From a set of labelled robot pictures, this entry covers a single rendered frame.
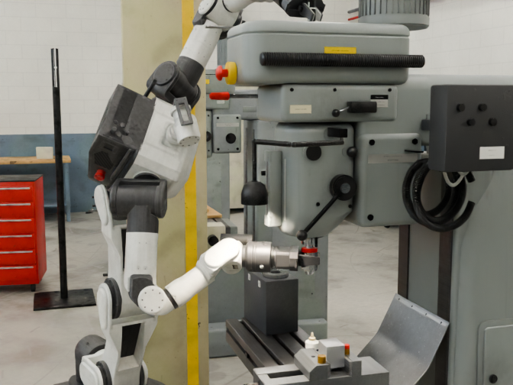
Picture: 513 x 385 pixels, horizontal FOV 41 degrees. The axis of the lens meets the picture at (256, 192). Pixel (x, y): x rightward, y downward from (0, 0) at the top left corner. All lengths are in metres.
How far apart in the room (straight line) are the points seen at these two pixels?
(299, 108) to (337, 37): 0.21
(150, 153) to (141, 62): 1.58
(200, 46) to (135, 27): 1.36
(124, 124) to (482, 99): 0.99
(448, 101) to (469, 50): 7.16
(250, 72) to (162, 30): 1.85
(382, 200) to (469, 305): 0.39
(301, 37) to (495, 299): 0.92
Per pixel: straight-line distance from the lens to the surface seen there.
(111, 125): 2.04
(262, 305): 2.37
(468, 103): 1.74
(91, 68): 10.85
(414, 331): 2.18
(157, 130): 2.08
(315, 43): 1.82
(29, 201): 6.34
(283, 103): 1.80
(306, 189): 1.86
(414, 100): 1.96
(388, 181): 1.93
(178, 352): 3.83
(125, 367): 2.58
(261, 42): 1.78
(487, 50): 8.57
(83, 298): 6.14
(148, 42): 3.58
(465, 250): 2.02
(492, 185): 2.04
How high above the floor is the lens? 1.69
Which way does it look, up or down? 8 degrees down
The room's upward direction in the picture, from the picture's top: straight up
